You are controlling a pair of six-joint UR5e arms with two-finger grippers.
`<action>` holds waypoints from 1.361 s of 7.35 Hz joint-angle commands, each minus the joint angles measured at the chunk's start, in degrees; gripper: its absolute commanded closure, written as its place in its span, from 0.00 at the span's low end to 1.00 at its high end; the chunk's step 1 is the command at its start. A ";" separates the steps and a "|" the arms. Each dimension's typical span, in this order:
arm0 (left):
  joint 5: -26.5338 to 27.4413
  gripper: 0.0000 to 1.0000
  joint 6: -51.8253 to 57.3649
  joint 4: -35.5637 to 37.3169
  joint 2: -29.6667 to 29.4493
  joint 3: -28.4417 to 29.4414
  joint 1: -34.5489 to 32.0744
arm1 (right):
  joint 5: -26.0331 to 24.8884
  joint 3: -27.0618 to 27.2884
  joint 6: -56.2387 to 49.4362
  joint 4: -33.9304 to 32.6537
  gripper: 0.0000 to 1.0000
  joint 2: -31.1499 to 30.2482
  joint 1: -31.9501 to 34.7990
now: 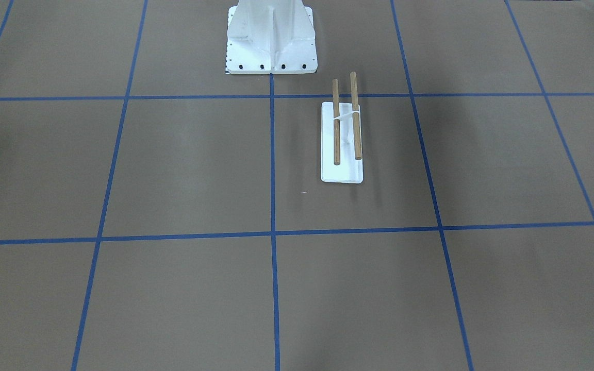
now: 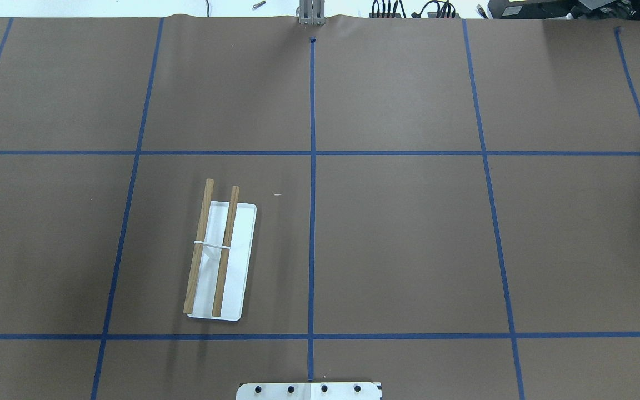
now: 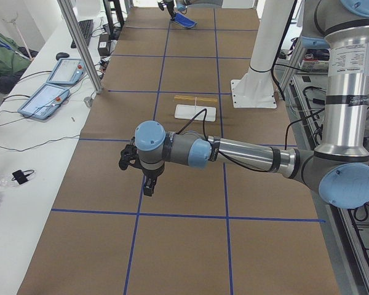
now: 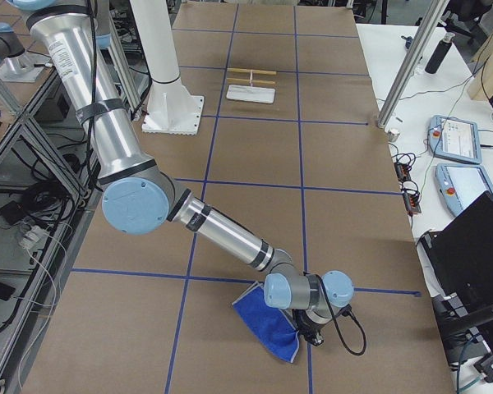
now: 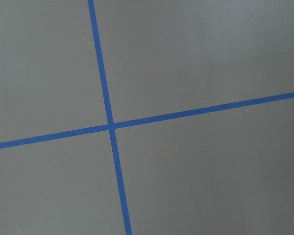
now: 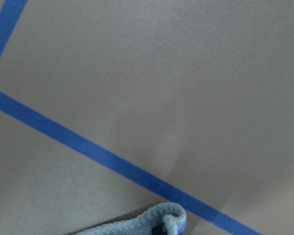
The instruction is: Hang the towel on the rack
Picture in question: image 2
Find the white towel rack base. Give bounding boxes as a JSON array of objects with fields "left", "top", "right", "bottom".
[{"left": 187, "top": 202, "right": 257, "bottom": 322}]

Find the inner wooden rack rod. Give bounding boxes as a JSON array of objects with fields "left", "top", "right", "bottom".
[{"left": 212, "top": 186, "right": 241, "bottom": 317}]

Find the aluminium frame post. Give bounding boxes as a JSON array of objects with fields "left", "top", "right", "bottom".
[{"left": 297, "top": 0, "right": 327, "bottom": 26}]

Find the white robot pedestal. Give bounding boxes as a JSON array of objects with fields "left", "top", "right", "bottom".
[{"left": 236, "top": 382, "right": 383, "bottom": 399}]

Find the black cable hub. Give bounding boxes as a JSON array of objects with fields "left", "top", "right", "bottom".
[{"left": 367, "top": 1, "right": 460, "bottom": 19}]

